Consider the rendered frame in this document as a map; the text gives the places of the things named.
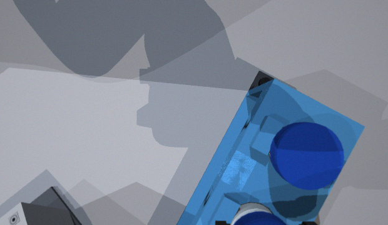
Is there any grey two-button control box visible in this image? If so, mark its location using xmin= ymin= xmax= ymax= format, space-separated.
xmin=0 ymin=187 xmax=82 ymax=225

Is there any white tube neck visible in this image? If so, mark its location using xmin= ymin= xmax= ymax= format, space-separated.
xmin=232 ymin=208 xmax=269 ymax=225

